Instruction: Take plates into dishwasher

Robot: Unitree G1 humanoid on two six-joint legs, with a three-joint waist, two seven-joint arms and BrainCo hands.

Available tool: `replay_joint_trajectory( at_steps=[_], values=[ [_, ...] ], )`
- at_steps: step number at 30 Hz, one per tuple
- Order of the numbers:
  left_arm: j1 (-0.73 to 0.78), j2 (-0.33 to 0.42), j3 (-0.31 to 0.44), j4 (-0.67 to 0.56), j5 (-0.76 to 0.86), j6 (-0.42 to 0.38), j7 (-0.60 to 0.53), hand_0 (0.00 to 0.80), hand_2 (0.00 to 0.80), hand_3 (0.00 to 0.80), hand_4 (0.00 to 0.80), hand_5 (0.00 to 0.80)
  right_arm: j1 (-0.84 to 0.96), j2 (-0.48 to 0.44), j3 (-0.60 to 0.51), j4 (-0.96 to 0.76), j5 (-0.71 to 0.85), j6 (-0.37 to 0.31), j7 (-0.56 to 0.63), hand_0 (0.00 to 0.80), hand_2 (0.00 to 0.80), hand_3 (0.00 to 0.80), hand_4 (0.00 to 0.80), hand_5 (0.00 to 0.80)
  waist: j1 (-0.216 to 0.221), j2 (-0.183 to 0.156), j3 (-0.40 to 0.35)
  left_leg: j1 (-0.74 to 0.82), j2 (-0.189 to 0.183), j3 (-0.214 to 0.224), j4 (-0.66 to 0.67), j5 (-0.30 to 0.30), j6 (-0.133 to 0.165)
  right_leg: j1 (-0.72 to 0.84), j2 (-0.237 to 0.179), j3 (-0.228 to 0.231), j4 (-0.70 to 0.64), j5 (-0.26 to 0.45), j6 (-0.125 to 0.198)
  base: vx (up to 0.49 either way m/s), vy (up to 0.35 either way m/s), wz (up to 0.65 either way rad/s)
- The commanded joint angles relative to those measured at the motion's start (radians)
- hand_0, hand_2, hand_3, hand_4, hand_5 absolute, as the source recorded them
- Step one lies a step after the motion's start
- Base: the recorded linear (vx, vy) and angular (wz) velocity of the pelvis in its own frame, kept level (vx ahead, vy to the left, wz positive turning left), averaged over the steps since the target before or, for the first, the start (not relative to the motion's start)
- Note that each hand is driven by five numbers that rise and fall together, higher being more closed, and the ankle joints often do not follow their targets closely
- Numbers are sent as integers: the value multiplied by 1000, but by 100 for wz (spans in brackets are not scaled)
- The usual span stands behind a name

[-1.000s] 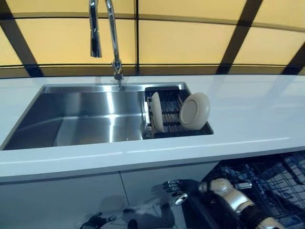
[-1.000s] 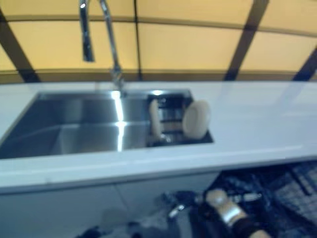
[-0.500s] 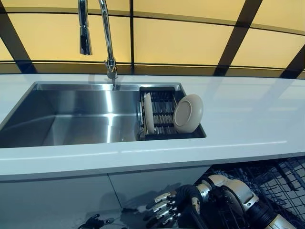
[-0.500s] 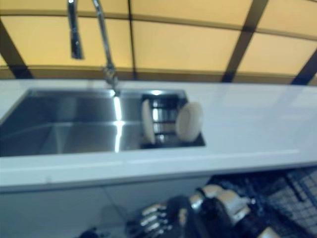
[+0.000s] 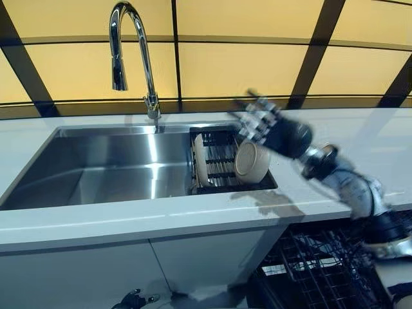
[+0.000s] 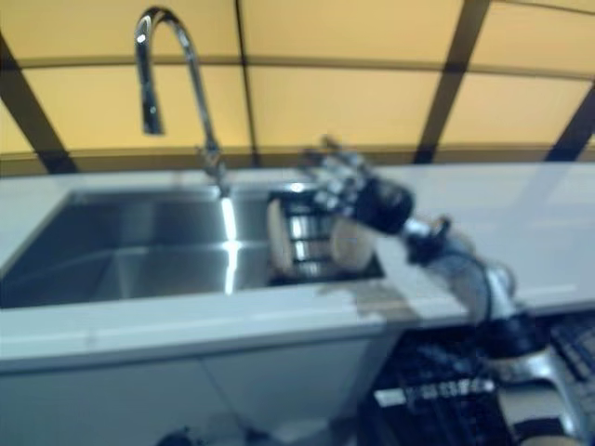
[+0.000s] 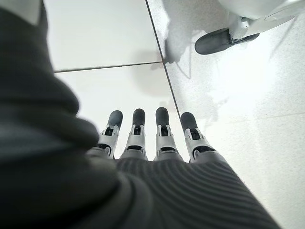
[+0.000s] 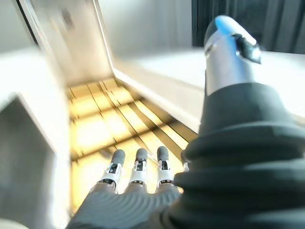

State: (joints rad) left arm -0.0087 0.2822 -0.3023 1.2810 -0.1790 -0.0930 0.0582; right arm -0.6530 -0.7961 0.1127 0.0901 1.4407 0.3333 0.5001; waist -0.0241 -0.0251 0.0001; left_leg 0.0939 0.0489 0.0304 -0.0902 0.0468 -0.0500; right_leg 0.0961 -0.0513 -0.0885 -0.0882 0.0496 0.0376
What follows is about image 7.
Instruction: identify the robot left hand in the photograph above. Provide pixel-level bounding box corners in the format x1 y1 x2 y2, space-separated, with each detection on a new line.
0 0 282 229

